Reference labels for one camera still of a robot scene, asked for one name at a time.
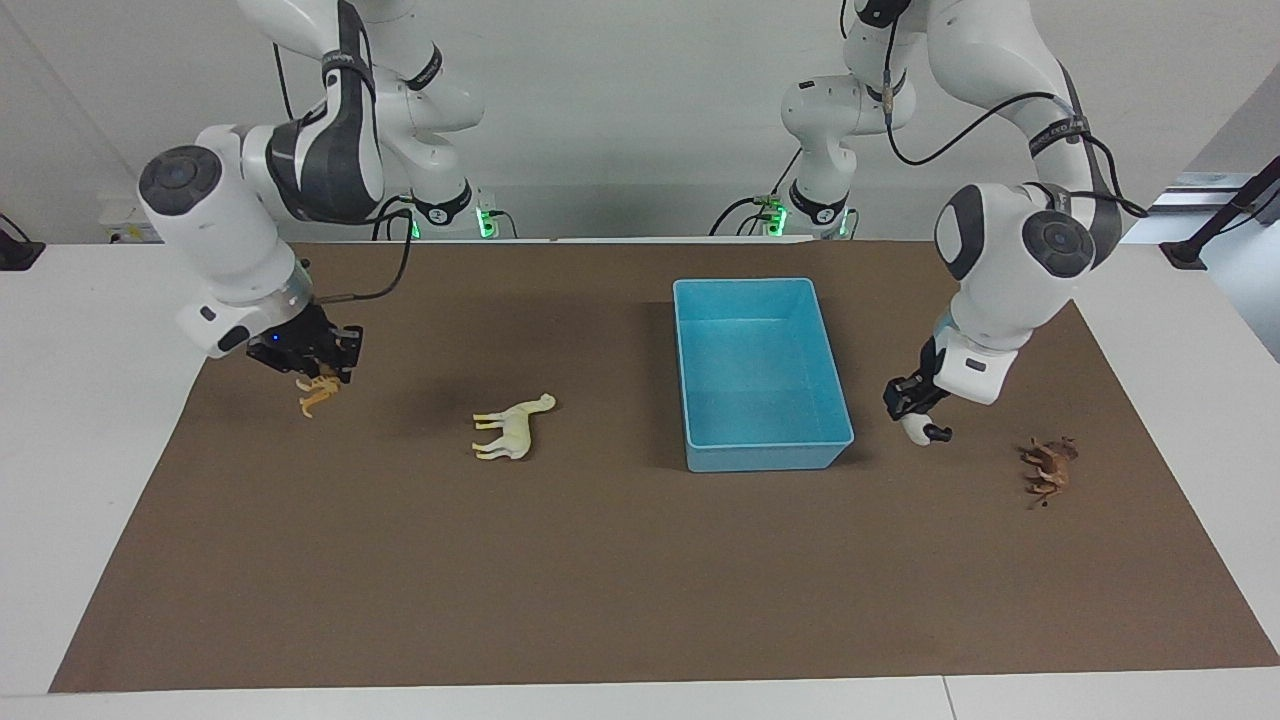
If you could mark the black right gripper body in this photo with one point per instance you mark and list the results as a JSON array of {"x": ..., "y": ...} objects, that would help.
[{"x": 305, "y": 340}]

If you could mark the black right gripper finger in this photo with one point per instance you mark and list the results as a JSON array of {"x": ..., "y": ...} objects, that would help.
[
  {"x": 307, "y": 371},
  {"x": 343, "y": 373}
]

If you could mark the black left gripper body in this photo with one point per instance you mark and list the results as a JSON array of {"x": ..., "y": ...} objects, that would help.
[{"x": 920, "y": 370}]

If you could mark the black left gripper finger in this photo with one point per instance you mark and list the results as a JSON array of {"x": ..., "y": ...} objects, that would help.
[
  {"x": 936, "y": 402},
  {"x": 895, "y": 402}
]

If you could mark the orange striped tiger toy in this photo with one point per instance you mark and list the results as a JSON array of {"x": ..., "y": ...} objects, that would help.
[{"x": 318, "y": 394}]

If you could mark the black and white panda toy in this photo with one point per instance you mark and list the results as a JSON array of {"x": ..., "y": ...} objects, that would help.
[{"x": 918, "y": 430}]

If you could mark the brown lion toy figure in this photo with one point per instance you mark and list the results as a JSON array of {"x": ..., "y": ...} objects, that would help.
[{"x": 1048, "y": 468}]

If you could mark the cream llama toy figure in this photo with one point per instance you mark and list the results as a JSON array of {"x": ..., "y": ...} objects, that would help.
[{"x": 515, "y": 430}]

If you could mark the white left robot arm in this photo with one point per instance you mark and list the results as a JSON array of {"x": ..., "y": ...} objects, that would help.
[{"x": 1000, "y": 270}]

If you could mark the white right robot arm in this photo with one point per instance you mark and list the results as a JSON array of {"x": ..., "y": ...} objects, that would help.
[{"x": 230, "y": 230}]

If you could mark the light blue plastic storage box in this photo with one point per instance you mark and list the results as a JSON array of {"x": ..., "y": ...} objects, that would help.
[{"x": 760, "y": 400}]

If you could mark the white small boxes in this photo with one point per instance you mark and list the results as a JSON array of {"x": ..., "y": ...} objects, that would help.
[{"x": 125, "y": 220}]

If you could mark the black angled stand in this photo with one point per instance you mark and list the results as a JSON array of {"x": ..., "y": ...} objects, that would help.
[{"x": 1215, "y": 225}]

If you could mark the brown paper table mat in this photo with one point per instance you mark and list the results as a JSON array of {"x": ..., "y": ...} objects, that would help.
[{"x": 600, "y": 580}]

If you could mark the black clamp mount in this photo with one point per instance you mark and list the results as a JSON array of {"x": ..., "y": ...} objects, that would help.
[{"x": 18, "y": 252}]

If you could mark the aluminium profile rail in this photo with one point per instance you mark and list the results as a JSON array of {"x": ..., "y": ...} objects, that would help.
[{"x": 1195, "y": 190}]

